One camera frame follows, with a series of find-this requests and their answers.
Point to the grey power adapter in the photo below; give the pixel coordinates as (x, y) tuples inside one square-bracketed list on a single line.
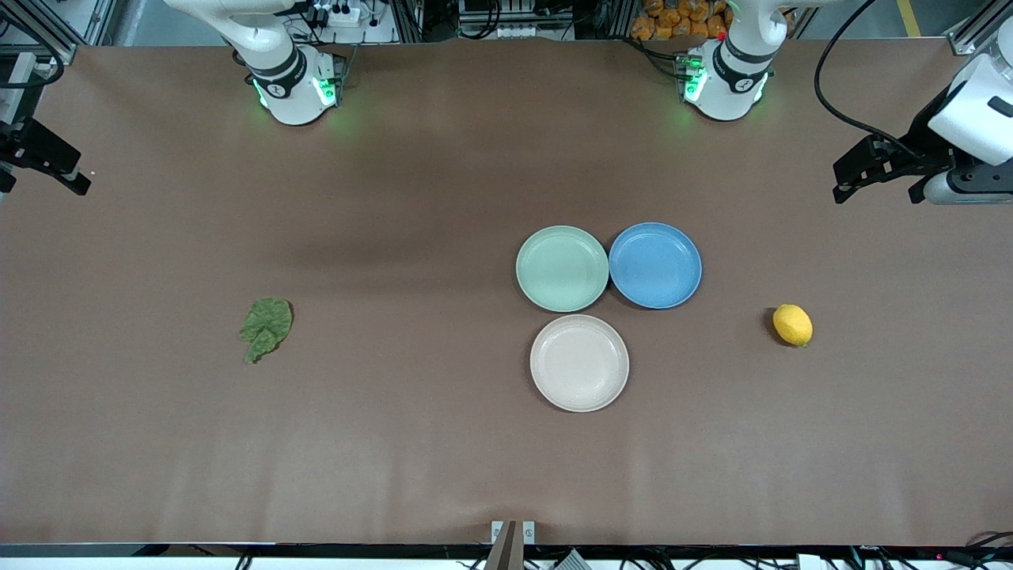
[(571, 562)]

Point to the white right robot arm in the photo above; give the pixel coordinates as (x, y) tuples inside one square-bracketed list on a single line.
[(289, 79)]

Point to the aluminium frame profile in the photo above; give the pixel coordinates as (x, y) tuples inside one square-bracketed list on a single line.
[(47, 36), (973, 32)]

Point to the green lettuce leaf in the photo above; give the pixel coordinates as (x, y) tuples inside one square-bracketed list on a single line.
[(267, 324)]

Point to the silver metal table bracket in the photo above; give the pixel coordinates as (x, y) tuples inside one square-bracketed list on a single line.
[(526, 532)]

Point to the grey equipment rack box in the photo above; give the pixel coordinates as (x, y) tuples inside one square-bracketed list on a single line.
[(514, 20)]

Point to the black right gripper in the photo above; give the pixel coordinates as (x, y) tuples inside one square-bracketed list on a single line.
[(32, 143)]

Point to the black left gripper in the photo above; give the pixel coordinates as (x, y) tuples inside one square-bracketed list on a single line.
[(922, 132)]

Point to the yellow lemon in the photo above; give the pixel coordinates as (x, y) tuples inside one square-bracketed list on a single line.
[(792, 324)]

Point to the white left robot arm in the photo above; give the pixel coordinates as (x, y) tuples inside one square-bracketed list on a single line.
[(732, 79)]

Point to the white power strip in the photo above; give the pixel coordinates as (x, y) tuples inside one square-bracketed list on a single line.
[(340, 14)]

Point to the light green plate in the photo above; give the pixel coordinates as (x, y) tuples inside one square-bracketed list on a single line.
[(562, 269)]

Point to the blue plate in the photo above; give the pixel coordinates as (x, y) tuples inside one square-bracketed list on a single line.
[(655, 265)]

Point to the small white box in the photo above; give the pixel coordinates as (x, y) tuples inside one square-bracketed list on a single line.
[(809, 562)]

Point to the brown camera pole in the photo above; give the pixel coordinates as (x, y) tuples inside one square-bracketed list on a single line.
[(505, 550)]

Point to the beige plate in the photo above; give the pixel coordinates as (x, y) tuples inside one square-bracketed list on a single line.
[(579, 364)]

